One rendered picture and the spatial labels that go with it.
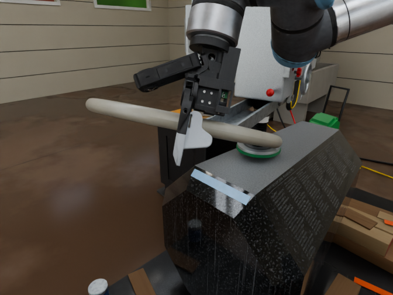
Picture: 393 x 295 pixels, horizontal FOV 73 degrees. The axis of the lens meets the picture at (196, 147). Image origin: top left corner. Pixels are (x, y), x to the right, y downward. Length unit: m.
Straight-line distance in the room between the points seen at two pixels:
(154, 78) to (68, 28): 6.82
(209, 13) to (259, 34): 0.72
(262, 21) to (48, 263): 1.90
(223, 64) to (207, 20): 0.07
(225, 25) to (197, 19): 0.05
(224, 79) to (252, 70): 0.73
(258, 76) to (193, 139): 0.78
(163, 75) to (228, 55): 0.11
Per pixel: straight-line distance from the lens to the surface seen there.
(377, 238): 2.10
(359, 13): 0.59
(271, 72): 1.16
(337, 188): 1.54
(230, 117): 1.08
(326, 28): 0.57
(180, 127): 0.41
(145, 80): 0.45
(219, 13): 0.45
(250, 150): 1.28
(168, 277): 1.82
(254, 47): 1.17
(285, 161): 1.35
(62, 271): 2.05
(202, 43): 0.45
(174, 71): 0.45
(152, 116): 0.46
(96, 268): 1.98
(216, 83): 0.44
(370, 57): 6.26
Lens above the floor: 1.41
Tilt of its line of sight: 24 degrees down
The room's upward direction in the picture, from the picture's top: straight up
